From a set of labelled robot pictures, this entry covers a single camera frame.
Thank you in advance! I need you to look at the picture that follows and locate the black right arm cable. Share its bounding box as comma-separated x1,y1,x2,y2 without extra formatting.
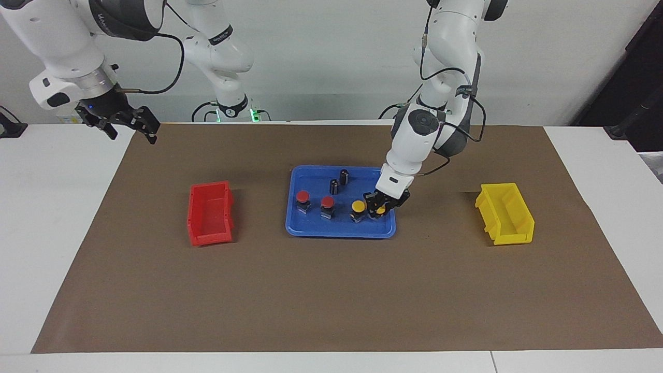
115,0,186,96

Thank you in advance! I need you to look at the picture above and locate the black stand equipment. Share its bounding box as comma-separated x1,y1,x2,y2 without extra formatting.
570,0,663,152

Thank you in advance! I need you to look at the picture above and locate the brown paper mat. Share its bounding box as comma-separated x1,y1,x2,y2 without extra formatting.
31,123,663,354

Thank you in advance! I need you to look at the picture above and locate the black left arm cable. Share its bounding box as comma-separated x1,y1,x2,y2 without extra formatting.
417,5,487,177

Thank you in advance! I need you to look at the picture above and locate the black base power cable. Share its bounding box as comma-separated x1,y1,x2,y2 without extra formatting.
379,78,425,120

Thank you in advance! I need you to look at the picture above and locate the yellow plastic bin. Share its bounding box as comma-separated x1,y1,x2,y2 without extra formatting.
475,182,535,246

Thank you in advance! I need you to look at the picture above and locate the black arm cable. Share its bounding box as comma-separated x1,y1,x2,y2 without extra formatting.
417,5,487,177
115,0,186,96

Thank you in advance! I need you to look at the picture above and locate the blue plastic tray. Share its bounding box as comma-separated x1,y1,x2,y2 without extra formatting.
285,165,397,239

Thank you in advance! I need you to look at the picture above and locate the black clamp mount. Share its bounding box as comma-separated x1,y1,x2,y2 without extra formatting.
0,106,28,138

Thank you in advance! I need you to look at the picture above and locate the red plastic bin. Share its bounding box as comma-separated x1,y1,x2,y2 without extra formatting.
187,181,235,247

